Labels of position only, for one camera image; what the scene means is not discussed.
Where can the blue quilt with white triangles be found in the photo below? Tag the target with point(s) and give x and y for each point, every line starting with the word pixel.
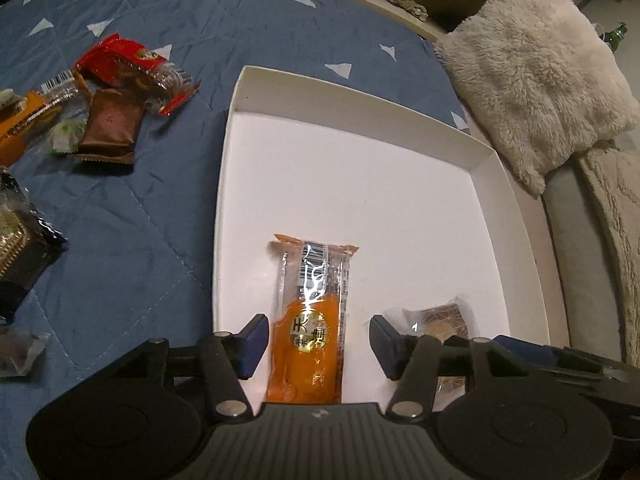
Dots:
pixel 150 210

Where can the red snack packet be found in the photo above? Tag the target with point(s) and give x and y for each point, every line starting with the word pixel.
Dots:
pixel 115 60

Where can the cream shelf unit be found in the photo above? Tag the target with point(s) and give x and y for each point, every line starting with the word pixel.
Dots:
pixel 380 7

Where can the green glass bottle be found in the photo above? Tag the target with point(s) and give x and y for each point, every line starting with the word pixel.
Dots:
pixel 616 37

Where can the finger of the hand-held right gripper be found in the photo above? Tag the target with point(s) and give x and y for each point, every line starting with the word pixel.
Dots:
pixel 525 349

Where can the fluffy cream cushion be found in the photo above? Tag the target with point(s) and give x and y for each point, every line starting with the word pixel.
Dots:
pixel 530 75

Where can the black and gold packet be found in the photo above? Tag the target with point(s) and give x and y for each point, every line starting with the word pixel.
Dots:
pixel 20 270

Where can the orange packet with clear end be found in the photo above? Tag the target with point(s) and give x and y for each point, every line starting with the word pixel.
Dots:
pixel 25 120

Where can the grey sofa cushion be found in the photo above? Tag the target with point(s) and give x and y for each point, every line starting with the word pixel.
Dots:
pixel 575 240

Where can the brown snack packet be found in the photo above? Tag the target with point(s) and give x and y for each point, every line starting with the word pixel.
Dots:
pixel 107 127

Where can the clear brown pastry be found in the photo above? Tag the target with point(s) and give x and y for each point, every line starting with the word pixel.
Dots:
pixel 445 322

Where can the clear crumpled wrapper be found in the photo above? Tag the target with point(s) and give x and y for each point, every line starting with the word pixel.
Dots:
pixel 20 352

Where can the green wrapped candy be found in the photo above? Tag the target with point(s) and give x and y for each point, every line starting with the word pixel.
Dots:
pixel 65 135

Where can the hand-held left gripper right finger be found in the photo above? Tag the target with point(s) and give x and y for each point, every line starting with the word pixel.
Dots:
pixel 385 347

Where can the white cardboard box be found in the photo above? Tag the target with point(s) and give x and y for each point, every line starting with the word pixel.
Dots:
pixel 375 185

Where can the cream knit blanket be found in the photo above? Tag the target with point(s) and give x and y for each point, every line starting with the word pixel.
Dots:
pixel 620 200

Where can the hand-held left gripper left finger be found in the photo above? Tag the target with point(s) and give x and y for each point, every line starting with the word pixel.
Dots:
pixel 252 347

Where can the orange snack packet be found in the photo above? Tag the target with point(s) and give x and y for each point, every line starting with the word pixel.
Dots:
pixel 310 355

